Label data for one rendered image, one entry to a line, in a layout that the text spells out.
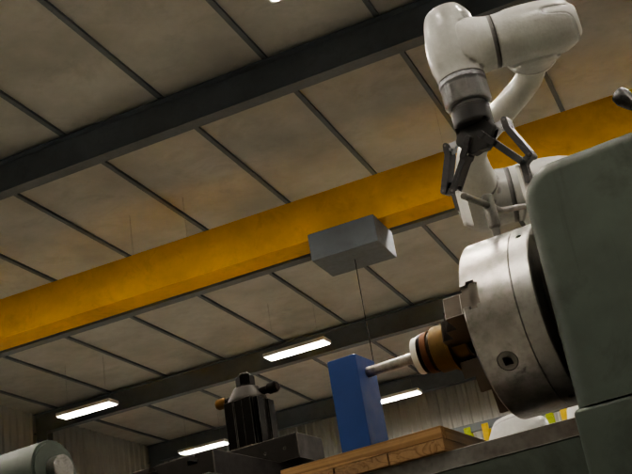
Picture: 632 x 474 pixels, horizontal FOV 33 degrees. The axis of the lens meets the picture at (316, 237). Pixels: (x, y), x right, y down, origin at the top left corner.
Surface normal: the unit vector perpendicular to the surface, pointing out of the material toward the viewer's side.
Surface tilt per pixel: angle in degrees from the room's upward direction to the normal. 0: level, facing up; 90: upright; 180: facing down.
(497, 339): 111
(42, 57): 180
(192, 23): 180
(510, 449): 90
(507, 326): 106
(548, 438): 90
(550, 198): 90
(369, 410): 90
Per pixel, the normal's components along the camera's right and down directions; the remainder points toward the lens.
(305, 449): 0.85, -0.33
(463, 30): -0.07, -0.35
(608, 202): -0.50, -0.28
